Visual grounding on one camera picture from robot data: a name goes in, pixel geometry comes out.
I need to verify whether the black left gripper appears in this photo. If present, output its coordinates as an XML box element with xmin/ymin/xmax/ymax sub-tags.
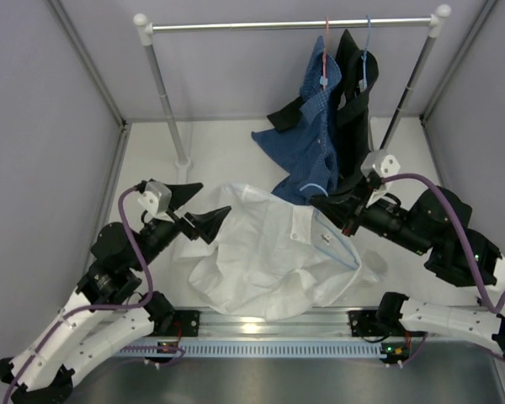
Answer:
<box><xmin>130</xmin><ymin>183</ymin><xmax>232</xmax><ymax>271</ymax></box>

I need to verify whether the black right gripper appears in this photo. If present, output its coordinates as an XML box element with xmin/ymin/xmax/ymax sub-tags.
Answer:
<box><xmin>309</xmin><ymin>177</ymin><xmax>432</xmax><ymax>257</ymax></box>

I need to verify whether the white shirt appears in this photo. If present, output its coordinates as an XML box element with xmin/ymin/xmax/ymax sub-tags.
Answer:
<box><xmin>174</xmin><ymin>183</ymin><xmax>388</xmax><ymax>321</ymax></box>

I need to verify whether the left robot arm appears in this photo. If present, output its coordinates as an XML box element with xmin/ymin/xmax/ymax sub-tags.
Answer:
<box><xmin>0</xmin><ymin>179</ymin><xmax>231</xmax><ymax>403</ymax></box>

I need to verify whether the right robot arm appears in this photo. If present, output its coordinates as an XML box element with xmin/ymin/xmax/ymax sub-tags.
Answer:
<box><xmin>311</xmin><ymin>173</ymin><xmax>505</xmax><ymax>361</ymax></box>

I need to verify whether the blue checked shirt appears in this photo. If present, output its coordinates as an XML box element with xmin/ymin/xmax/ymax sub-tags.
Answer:
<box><xmin>252</xmin><ymin>36</ymin><xmax>342</xmax><ymax>205</ymax></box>

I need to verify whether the light blue hanger with black shirt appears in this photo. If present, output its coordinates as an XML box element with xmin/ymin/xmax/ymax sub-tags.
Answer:
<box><xmin>359</xmin><ymin>14</ymin><xmax>372</xmax><ymax>93</ymax></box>

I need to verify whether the pink hanger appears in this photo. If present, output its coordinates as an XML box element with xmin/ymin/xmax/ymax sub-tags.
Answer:
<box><xmin>321</xmin><ymin>16</ymin><xmax>330</xmax><ymax>90</ymax></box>

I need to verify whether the black shirt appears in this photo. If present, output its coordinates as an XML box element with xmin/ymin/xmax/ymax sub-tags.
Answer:
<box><xmin>266</xmin><ymin>28</ymin><xmax>382</xmax><ymax>194</ymax></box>

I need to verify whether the white clothes rack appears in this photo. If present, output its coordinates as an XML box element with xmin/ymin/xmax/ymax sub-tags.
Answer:
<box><xmin>132</xmin><ymin>4</ymin><xmax>453</xmax><ymax>169</ymax></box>

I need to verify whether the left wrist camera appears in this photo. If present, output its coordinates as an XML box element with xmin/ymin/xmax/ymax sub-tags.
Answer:
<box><xmin>137</xmin><ymin>180</ymin><xmax>172</xmax><ymax>221</ymax></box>

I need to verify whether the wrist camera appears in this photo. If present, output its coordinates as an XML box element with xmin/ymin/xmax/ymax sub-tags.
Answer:
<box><xmin>360</xmin><ymin>149</ymin><xmax>401</xmax><ymax>207</ymax></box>
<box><xmin>137</xmin><ymin>180</ymin><xmax>172</xmax><ymax>221</ymax></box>

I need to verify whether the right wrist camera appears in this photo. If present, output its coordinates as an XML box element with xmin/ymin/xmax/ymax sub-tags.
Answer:
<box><xmin>360</xmin><ymin>149</ymin><xmax>401</xmax><ymax>207</ymax></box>

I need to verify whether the aluminium frame post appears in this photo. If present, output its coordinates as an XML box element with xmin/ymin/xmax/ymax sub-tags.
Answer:
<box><xmin>45</xmin><ymin>0</ymin><xmax>126</xmax><ymax>201</ymax></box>
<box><xmin>418</xmin><ymin>0</ymin><xmax>502</xmax><ymax>304</ymax></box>

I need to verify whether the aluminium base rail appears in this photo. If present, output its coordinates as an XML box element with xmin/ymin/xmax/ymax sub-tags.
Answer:
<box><xmin>151</xmin><ymin>306</ymin><xmax>505</xmax><ymax>338</ymax></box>

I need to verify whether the perforated cable duct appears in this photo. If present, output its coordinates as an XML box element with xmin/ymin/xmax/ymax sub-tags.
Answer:
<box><xmin>116</xmin><ymin>341</ymin><xmax>403</xmax><ymax>359</ymax></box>

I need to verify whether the right aluminium frame post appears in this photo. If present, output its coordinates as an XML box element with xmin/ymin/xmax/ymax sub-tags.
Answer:
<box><xmin>418</xmin><ymin>0</ymin><xmax>502</xmax><ymax>304</ymax></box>

